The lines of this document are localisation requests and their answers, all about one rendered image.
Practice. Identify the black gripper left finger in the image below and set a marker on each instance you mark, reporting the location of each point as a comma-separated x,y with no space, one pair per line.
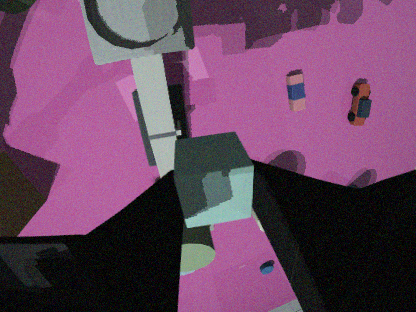
130,263

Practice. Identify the pale teal cube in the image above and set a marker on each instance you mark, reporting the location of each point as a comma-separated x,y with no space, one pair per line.
214,179

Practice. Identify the orange toy car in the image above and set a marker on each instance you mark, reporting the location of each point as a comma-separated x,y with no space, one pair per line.
361,105

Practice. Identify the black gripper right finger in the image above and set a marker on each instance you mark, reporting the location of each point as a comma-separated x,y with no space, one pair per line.
328,237

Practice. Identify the small blue cylinder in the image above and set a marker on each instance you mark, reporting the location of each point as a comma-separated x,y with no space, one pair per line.
266,268

